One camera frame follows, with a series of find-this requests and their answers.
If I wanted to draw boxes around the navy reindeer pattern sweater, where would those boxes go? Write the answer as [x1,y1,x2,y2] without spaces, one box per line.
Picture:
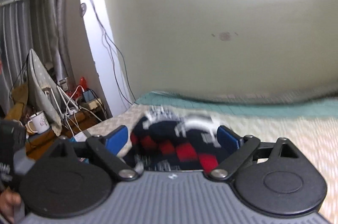
[123,107,231,172]

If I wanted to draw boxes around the person's left hand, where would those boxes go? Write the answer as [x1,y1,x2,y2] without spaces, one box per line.
[1,188,22,223]

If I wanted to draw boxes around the white enamel mug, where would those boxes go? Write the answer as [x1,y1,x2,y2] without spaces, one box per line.
[26,111,50,134]

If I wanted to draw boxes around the mustard yellow garment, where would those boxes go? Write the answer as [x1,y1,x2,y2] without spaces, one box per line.
[5,83,29,120]

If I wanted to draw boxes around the grey dotted ironing board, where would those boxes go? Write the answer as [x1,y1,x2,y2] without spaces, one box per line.
[27,49,62,136]

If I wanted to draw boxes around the beige zigzag patterned bedsheet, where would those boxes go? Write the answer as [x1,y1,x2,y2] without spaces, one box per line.
[84,104,338,222]

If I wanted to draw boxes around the blue power adapter box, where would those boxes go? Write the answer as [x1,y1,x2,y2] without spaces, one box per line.
[83,89,96,103]

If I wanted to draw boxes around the teal quilted mattress pad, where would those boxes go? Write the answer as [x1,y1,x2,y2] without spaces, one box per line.
[136,92,337,118]

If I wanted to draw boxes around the grey curtain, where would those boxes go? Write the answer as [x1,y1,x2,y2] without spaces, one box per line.
[1,0,74,112]

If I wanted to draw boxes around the pink wall sticker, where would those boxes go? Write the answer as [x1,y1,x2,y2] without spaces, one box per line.
[218,32,232,41]

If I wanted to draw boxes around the dark wall cables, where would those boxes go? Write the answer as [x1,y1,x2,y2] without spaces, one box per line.
[76,0,135,106]

